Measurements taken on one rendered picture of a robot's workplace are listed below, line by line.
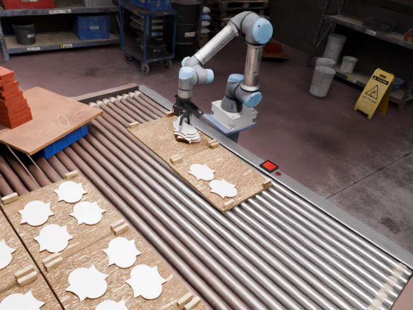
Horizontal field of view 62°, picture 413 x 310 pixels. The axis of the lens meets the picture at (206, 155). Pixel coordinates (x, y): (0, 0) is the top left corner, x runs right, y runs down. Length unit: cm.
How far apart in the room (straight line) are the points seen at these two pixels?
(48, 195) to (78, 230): 26
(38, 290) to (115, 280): 25
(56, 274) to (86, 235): 19
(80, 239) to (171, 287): 41
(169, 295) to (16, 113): 116
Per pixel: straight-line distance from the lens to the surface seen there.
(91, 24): 605
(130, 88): 251
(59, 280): 133
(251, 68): 202
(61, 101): 214
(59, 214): 154
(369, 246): 169
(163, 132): 202
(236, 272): 137
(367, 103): 514
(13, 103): 189
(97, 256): 137
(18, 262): 142
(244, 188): 169
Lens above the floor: 200
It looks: 35 degrees down
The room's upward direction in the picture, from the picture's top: 8 degrees clockwise
